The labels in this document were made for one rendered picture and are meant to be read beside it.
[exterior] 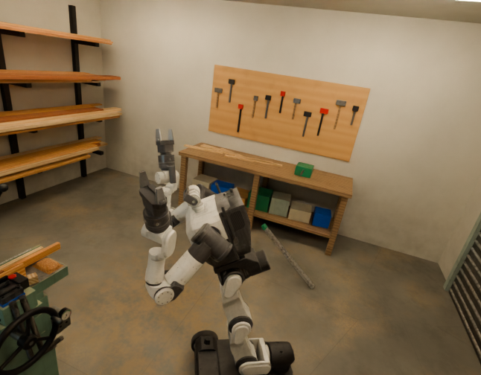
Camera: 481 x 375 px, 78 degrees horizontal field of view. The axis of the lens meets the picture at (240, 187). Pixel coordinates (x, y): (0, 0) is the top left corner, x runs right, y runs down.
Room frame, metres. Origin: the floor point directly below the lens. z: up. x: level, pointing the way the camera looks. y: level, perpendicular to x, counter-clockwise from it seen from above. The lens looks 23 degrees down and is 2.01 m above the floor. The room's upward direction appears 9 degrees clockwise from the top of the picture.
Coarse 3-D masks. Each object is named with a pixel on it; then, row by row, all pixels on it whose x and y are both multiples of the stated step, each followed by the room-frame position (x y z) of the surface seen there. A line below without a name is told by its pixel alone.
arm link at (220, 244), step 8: (208, 232) 1.04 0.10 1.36; (216, 232) 1.07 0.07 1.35; (200, 240) 1.02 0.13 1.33; (208, 240) 1.03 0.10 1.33; (216, 240) 1.03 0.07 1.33; (224, 240) 1.06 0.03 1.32; (192, 248) 1.02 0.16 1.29; (200, 248) 1.01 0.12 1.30; (208, 248) 1.02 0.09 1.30; (216, 248) 1.02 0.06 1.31; (224, 248) 1.03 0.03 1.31; (192, 256) 1.00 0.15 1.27; (200, 256) 1.00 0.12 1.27; (208, 256) 1.02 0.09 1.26; (216, 256) 1.02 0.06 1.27
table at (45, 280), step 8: (32, 264) 1.22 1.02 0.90; (64, 264) 1.25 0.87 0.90; (32, 272) 1.16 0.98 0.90; (40, 272) 1.17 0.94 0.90; (56, 272) 1.18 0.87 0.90; (64, 272) 1.22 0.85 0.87; (40, 280) 1.12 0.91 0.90; (48, 280) 1.14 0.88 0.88; (56, 280) 1.18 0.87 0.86; (32, 288) 1.07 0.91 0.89; (40, 288) 1.10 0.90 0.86; (40, 304) 1.00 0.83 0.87; (0, 328) 0.86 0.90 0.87
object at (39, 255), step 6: (48, 246) 1.33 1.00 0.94; (54, 246) 1.34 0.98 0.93; (36, 252) 1.26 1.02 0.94; (42, 252) 1.28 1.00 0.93; (48, 252) 1.31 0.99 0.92; (30, 258) 1.21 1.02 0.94; (36, 258) 1.25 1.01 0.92; (18, 264) 1.16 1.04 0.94; (30, 264) 1.21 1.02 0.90; (6, 270) 1.11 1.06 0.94
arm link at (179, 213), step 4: (184, 204) 1.48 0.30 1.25; (172, 208) 1.56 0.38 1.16; (176, 208) 1.49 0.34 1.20; (180, 208) 1.47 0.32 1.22; (184, 208) 1.46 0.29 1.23; (172, 212) 1.49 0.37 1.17; (176, 212) 1.47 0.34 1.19; (180, 212) 1.47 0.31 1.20; (184, 212) 1.46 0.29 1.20; (172, 216) 1.47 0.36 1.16; (176, 216) 1.47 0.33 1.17; (180, 216) 1.47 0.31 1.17; (184, 216) 1.46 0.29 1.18; (172, 220) 1.45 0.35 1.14; (176, 220) 1.46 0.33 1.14; (180, 220) 1.47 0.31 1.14; (184, 220) 1.49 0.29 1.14; (176, 224) 1.46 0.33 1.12
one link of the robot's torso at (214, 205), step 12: (228, 192) 1.37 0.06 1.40; (204, 204) 1.31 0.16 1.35; (216, 204) 1.28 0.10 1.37; (228, 204) 1.25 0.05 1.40; (240, 204) 1.23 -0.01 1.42; (192, 216) 1.23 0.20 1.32; (204, 216) 1.20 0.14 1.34; (216, 216) 1.18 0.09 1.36; (228, 216) 1.20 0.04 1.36; (240, 216) 1.22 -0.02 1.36; (192, 228) 1.14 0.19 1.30; (216, 228) 1.14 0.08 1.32; (228, 228) 1.21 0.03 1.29; (240, 228) 1.22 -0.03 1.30; (228, 240) 1.18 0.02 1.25; (240, 240) 1.22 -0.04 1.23; (240, 252) 1.23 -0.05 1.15; (216, 264) 1.19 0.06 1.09
